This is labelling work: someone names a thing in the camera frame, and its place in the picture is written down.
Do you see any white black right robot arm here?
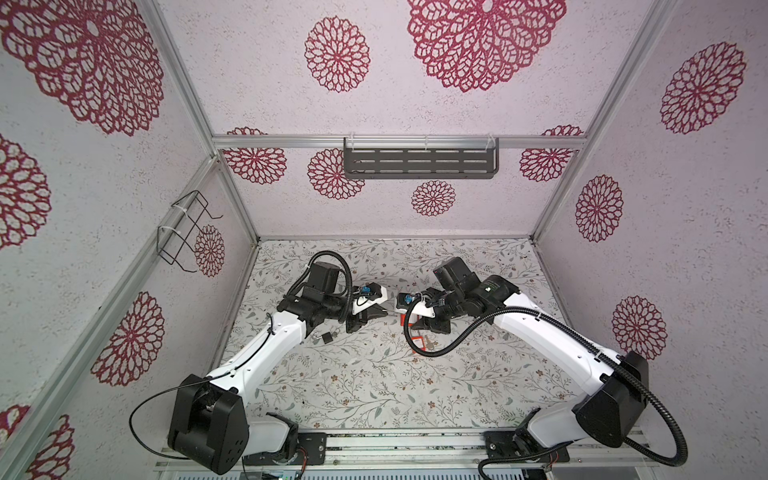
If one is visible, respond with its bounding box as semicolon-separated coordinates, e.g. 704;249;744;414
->
396;257;650;456

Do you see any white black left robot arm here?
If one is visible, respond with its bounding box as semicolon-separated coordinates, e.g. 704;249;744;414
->
167;251;388;475

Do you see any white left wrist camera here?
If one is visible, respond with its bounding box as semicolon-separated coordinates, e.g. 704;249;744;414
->
351;282;389;315

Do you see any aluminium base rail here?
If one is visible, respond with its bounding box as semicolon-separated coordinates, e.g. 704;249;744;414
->
152;427;661;480

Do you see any dark metal wall shelf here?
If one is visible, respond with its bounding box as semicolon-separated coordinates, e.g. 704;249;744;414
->
342;138;500;180

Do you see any black wire wall basket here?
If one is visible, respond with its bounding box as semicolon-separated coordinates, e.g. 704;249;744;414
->
155;190;226;278

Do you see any thin black left cable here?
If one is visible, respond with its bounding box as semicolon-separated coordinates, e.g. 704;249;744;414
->
128;311;277;462

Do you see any black corrugated right cable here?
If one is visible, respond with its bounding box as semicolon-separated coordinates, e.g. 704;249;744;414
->
403;296;689;480

